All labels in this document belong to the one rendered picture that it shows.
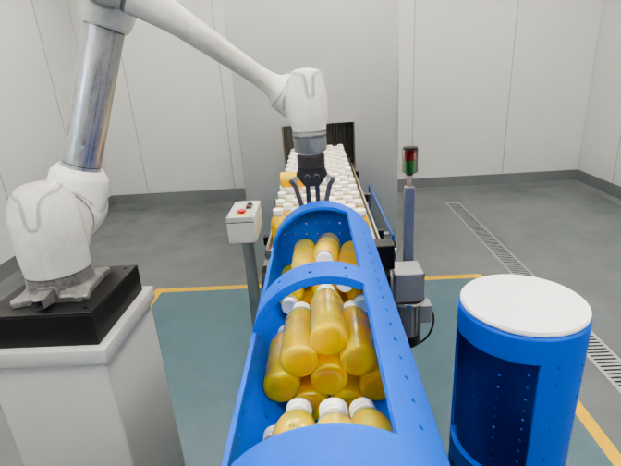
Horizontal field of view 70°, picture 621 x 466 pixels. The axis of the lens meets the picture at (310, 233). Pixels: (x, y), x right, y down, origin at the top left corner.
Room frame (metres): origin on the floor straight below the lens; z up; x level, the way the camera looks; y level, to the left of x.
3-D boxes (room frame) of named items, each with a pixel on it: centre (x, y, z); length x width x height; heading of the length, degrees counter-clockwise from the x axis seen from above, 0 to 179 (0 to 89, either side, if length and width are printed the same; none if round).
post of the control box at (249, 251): (1.57, 0.24, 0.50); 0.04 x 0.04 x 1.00; 88
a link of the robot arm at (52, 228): (1.04, 0.65, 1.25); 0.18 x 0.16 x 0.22; 9
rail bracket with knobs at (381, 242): (1.39, -0.24, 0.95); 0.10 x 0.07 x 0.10; 88
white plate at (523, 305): (0.90, -0.49, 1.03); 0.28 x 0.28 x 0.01
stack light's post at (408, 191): (1.73, -0.41, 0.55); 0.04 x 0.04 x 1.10; 88
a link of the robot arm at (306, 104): (1.20, -0.01, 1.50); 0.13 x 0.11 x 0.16; 8
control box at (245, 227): (1.57, 0.24, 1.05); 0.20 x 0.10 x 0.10; 178
